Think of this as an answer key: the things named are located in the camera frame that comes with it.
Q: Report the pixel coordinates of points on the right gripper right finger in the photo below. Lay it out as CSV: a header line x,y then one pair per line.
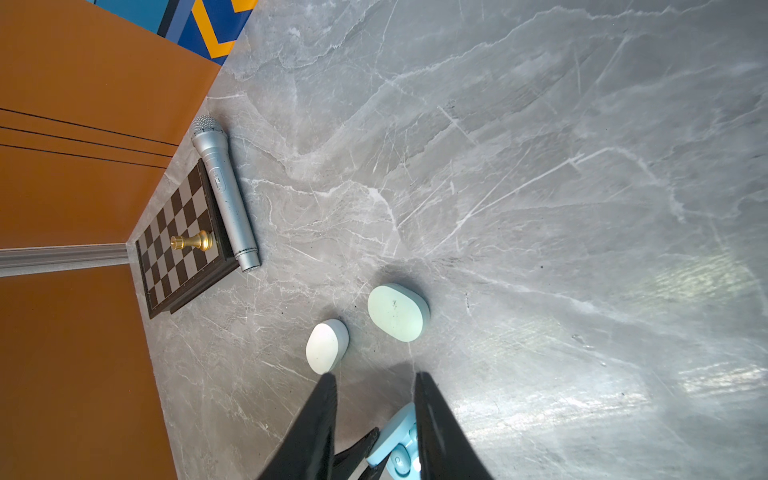
x,y
444,450

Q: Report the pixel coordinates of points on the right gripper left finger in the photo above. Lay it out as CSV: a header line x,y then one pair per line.
x,y
307,451

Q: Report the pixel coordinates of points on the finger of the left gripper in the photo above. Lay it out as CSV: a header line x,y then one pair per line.
x,y
345,462

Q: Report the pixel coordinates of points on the blue earbud case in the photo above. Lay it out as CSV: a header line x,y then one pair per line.
x,y
397,446

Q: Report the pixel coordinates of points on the white earbud case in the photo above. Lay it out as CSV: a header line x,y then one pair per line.
x,y
327,345

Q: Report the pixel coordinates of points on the mint green earbud case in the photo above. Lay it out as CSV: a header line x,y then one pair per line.
x,y
398,311

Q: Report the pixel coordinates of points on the black white chessboard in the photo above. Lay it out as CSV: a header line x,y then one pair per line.
x,y
185,249

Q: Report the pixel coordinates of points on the gold chess piece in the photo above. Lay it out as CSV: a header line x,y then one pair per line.
x,y
203,241

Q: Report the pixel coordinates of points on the silver microphone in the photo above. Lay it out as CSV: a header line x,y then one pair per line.
x,y
212,143

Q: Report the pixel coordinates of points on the left aluminium corner post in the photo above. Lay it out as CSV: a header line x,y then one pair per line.
x,y
51,259

